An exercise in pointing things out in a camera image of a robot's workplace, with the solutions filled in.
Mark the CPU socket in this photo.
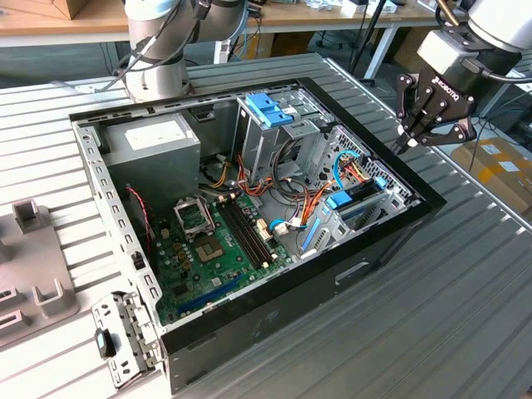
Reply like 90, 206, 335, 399
194, 233, 229, 266

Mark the hard disk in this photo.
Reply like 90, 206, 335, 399
301, 176, 387, 253

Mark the long wooden desk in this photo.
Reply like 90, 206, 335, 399
0, 0, 458, 80

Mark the blue expansion slot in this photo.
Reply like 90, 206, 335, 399
177, 272, 245, 316

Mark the green motherboard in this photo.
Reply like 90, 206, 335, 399
151, 191, 294, 328

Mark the grey metal drive cage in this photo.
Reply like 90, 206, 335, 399
232, 93, 332, 189

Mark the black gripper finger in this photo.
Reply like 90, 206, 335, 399
392, 72, 435, 154
398, 100, 478, 158

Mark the brown cardboard box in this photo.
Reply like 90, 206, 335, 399
451, 136, 532, 217

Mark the blue wire white plug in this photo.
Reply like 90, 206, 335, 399
268, 218, 311, 236

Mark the grey power supply box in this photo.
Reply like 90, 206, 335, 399
101, 112, 203, 211

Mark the black open PC case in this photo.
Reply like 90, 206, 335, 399
68, 76, 449, 396

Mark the black stand pole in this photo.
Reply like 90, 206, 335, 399
348, 0, 390, 82

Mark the small cardboard box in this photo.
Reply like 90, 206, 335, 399
49, 0, 91, 21

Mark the multicolour wire bundle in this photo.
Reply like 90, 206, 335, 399
199, 153, 333, 234

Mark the grey metal disk bay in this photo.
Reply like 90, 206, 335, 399
297, 176, 423, 259

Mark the metal socket cover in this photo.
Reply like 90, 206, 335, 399
171, 196, 216, 239

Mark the black blue case latch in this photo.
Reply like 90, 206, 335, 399
94, 327, 118, 359

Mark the orange yellow power wire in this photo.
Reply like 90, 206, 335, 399
303, 155, 375, 229

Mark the blue plastic drive latch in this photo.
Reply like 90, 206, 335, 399
244, 93, 308, 130

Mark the grey parts rack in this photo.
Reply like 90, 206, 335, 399
0, 199, 81, 351

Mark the black RAM slot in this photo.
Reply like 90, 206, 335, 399
217, 202, 264, 270
227, 199, 274, 265

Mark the red black fan wire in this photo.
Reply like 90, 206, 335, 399
126, 185, 155, 253

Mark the blue data wire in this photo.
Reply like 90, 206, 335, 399
332, 150, 363, 191

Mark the large brown cardboard sheet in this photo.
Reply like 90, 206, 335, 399
392, 24, 441, 76

